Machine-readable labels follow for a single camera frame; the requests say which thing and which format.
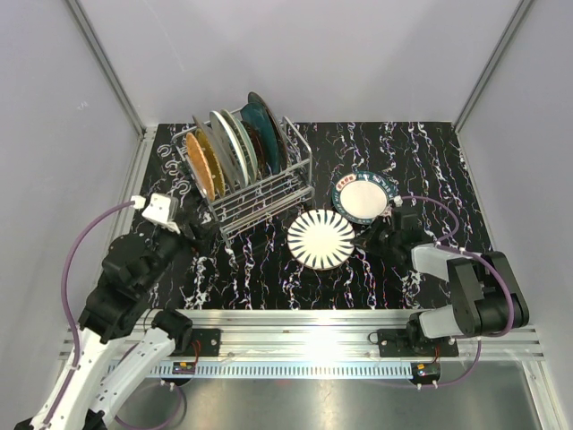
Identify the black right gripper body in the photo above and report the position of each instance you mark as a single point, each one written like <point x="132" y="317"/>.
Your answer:
<point x="387" y="238"/>

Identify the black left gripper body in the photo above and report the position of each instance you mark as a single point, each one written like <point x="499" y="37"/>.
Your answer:
<point x="166" y="246"/>

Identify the white blue striped plate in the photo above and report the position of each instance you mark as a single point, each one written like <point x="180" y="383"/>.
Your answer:
<point x="320" y="239"/>

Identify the grey reindeer plate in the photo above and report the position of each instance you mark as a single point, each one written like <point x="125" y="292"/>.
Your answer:
<point x="219" y="149"/>

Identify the orange woven plate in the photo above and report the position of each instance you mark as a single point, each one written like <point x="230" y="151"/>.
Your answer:
<point x="200" y="166"/>

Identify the red floral plate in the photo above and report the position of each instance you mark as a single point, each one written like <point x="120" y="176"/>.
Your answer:
<point x="256" y="143"/>

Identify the white bottom plate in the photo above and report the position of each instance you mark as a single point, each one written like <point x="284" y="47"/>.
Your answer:
<point x="230" y="142"/>

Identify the yellow green woven plate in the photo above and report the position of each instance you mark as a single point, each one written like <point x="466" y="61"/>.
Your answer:
<point x="214" y="165"/>

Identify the teal square plate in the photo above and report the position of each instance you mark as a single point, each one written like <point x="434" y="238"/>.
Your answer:
<point x="257" y="117"/>

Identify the dark bottom plate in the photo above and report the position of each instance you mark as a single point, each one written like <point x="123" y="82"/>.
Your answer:
<point x="281" y="140"/>

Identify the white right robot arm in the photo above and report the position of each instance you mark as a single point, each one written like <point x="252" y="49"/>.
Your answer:
<point x="485" y="298"/>

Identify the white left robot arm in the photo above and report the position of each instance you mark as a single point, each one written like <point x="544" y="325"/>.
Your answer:
<point x="86" y="395"/>

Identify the white green rimmed plate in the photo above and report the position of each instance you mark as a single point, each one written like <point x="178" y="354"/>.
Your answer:
<point x="362" y="196"/>

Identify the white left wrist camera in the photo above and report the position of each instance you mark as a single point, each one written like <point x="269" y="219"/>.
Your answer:
<point x="160" y="210"/>

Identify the silver wire dish rack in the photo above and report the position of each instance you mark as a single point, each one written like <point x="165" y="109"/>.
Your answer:
<point x="269" y="196"/>

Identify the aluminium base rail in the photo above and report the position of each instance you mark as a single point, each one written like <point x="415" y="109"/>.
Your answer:
<point x="291" y="344"/>

